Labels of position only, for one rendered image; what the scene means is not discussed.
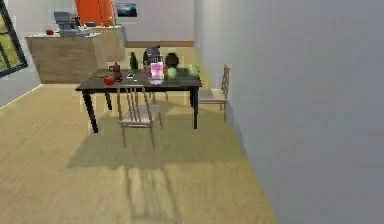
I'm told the light wooden slatted chair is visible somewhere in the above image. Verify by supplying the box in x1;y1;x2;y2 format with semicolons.
116;84;164;151
198;64;231;122

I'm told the wooden kitchen counter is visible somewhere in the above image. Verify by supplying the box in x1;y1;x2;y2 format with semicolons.
25;32;108;85
87;24;128;63

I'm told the dark green bottle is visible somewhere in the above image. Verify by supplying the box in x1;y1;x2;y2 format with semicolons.
129;51;139;71

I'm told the dark framed wall picture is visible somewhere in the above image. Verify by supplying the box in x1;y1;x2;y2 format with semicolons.
116;2;138;18

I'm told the grey coffee machine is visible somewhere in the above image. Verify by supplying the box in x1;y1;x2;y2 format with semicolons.
53;11;91;37

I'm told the pink translucent container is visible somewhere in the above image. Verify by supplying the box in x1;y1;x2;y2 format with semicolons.
149;61;165;81

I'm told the brown kettle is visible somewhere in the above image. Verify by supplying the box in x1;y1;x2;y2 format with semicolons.
108;61;123;81

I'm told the black framed window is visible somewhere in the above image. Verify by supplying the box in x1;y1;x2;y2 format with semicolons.
0;0;29;79

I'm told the dark round pot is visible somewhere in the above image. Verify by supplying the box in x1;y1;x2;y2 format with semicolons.
164;52;180;69

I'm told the dark wooden dining table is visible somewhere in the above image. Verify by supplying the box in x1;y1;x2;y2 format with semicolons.
75;67;203;134

